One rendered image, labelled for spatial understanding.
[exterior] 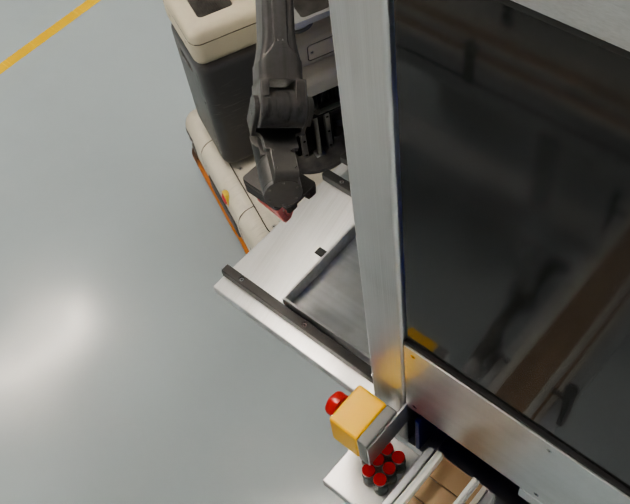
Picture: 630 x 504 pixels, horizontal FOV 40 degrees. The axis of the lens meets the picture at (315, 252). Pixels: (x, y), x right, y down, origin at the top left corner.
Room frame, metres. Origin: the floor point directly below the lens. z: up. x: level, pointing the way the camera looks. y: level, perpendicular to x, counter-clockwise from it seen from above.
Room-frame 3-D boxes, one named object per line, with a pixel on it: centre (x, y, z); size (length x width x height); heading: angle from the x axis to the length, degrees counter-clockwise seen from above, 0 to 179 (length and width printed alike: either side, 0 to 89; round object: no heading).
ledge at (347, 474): (0.49, -0.04, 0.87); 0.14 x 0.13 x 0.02; 40
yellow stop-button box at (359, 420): (0.53, -0.02, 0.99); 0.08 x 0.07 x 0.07; 40
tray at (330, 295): (0.78, -0.14, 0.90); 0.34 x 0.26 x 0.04; 41
